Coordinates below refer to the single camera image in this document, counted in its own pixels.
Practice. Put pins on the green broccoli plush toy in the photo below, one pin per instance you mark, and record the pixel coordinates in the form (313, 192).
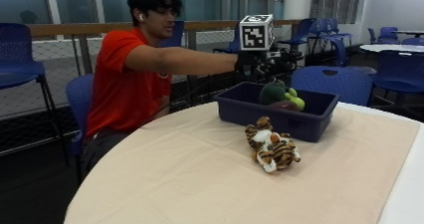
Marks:
(274, 93)

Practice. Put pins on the white cube with black markers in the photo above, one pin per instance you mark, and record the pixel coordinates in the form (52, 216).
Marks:
(256, 31)

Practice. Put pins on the dark red plush toy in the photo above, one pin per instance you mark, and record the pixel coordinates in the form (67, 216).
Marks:
(285, 106)

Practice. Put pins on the dark blue plastic bin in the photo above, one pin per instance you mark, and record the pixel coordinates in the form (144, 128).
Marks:
(274, 121)

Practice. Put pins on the white pillar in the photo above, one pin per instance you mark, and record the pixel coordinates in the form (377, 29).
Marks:
(297, 1)

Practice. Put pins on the white round table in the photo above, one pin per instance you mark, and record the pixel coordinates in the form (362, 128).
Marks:
(391, 47)

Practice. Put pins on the tiger plush toy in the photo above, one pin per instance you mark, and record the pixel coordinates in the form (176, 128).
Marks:
(272, 147)

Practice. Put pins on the grey table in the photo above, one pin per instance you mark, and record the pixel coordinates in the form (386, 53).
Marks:
(408, 32)

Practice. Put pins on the white earbud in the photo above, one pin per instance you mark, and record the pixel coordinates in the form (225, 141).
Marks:
(141, 17)

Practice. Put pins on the the person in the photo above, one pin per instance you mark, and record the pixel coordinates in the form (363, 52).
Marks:
(124, 84)

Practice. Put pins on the beige tablecloth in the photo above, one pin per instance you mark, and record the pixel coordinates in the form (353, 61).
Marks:
(198, 171)

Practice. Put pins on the wooden railing with mesh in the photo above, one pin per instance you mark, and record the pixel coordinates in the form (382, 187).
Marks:
(67, 29)

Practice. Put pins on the blue high chair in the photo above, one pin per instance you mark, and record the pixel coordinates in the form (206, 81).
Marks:
(20, 61)

